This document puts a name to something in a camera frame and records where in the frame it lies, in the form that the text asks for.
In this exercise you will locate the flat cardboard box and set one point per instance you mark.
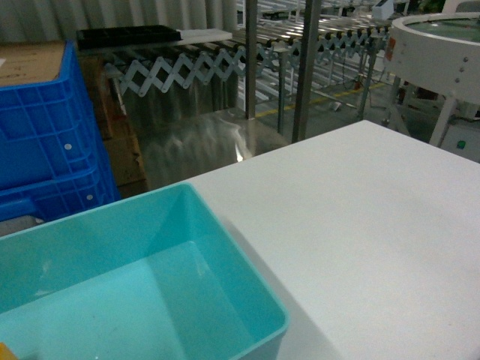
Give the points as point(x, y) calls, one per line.
point(27, 63)

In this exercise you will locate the yellow two-stud toy block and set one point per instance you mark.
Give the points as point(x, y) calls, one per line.
point(5, 353)

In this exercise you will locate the turquoise plastic bin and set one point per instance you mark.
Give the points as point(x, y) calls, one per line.
point(155, 276)

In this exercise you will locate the expandable roller conveyor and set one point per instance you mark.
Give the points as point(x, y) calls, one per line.
point(338, 39)

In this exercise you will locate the white foam board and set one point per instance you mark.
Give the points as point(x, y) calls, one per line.
point(198, 36)

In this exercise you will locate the lower right blue crate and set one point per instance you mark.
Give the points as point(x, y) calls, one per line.
point(54, 199)

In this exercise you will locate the blue crate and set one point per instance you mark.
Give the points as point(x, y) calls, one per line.
point(54, 199)
point(48, 129)

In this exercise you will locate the upper right blue crate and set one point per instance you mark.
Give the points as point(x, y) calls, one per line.
point(48, 129)

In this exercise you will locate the black compartment tray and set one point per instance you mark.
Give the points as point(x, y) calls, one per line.
point(97, 38)

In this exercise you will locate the white round machine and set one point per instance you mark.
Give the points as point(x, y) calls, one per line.
point(439, 52)

